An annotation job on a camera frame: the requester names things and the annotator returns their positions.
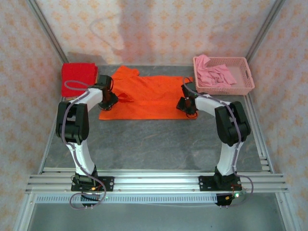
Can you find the pink t-shirt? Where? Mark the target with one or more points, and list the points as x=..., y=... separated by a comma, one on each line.
x=214, y=74

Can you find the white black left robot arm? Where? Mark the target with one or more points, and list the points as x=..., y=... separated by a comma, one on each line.
x=84, y=156

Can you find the aluminium frame post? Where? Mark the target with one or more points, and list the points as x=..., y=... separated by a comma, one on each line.
x=267, y=26
x=45, y=26

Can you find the black controller board bracket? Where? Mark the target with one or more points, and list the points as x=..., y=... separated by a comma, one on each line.
x=226, y=199
x=90, y=198

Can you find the folded red t-shirt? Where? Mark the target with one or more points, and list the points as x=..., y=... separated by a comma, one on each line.
x=74, y=72

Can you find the pink plastic basket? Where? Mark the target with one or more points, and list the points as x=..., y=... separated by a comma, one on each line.
x=243, y=69

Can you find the aluminium side rail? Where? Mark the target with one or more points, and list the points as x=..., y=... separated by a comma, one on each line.
x=253, y=115
x=49, y=144

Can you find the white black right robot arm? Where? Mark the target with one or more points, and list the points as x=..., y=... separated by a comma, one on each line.
x=226, y=158

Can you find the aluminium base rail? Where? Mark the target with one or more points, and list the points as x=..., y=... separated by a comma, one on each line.
x=156, y=183

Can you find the orange t-shirt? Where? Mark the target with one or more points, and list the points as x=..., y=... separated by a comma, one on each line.
x=149, y=98

